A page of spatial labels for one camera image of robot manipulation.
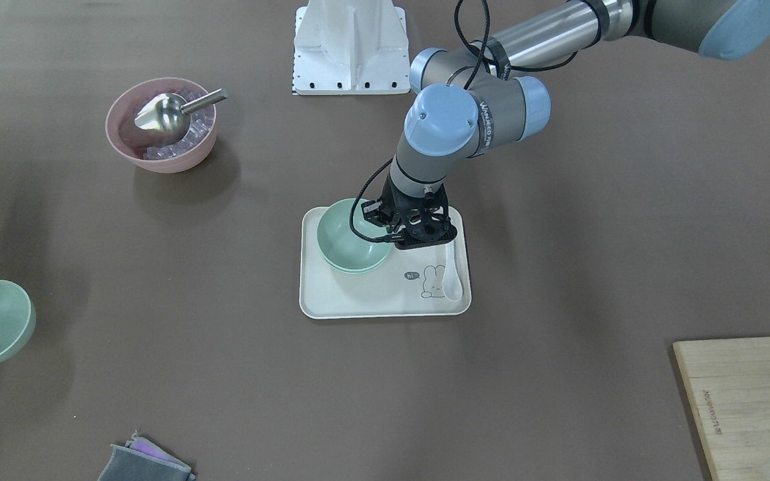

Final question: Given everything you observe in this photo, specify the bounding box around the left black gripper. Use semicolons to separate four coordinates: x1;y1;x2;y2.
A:
361;180;458;250

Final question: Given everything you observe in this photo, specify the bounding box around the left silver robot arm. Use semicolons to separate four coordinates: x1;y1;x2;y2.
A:
348;1;770;250

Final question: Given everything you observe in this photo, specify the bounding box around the cream serving tray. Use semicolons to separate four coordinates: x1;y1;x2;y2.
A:
299;206;473;319

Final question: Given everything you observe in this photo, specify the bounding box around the white ceramic spoon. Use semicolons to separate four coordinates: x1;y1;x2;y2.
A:
442;239;464;302

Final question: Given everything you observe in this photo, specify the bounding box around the green bowl on tray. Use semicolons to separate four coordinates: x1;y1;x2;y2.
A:
323;256;388;275

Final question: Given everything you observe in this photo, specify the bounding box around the metal ice scoop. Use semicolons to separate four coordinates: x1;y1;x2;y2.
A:
134;88;229;146

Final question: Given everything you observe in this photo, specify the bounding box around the pink bowl with ice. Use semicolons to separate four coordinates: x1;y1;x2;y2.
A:
105;77;218;174

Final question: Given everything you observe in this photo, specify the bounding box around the wooden cutting board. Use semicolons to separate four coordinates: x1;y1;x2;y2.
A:
673;336;770;480

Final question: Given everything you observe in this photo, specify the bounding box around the grey folded cloth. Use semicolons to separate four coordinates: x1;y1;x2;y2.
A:
98;433;196;480

